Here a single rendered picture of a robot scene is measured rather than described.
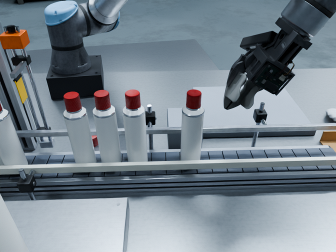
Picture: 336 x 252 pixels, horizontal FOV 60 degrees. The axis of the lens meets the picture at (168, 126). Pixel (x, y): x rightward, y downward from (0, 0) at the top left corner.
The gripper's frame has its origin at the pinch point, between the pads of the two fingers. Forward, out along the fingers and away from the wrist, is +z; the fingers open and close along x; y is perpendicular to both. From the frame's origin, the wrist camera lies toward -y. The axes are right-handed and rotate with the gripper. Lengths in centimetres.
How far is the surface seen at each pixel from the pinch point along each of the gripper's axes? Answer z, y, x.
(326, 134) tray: -0.4, -12.2, 40.1
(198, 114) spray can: 4.7, 2.6, -5.4
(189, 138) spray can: 11.1, 2.8, -3.7
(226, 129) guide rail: 7.8, -2.8, 6.0
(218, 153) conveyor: 15.1, -2.6, 8.7
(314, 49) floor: -2, -297, 214
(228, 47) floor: 53, -307, 120
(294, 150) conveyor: 4.7, -2.8, 26.7
